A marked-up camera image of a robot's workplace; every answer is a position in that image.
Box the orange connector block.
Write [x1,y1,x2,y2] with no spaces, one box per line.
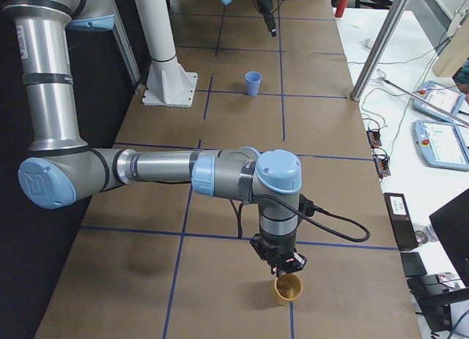
[373,154,391,179]
[366,130,382,149]

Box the lower teach pendant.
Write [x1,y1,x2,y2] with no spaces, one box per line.
[412,120,468,171]

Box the brown paper table cover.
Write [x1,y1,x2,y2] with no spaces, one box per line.
[37,0,420,338]

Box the lower orange connector block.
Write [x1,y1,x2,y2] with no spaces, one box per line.
[373,154,391,179]

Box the black box white label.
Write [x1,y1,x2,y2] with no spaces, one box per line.
[383,193,418,251]

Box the long metal rod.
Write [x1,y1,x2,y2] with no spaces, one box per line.
[379,77,468,128]

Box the upper orange connector block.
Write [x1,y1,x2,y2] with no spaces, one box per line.
[366,130,382,149]

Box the red cylinder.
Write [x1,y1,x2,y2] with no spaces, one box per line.
[335,0,349,18]

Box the black monitor corner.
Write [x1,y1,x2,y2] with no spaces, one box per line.
[429,190,468,286]

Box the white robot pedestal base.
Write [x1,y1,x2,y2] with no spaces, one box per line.
[135,0,198,108]

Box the upper teach pendant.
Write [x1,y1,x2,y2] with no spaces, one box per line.
[412,81,465,122]

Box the teach pendant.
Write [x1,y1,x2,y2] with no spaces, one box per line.
[412,81,465,122]
[412,120,468,171]

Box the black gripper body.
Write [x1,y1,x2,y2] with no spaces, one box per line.
[255,0,277,37]
[250,233,306,275]

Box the aluminium frame post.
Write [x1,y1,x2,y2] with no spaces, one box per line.
[350,0,410,102]

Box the blue ribbed plastic cup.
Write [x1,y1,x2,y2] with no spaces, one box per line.
[245,71,262,97]

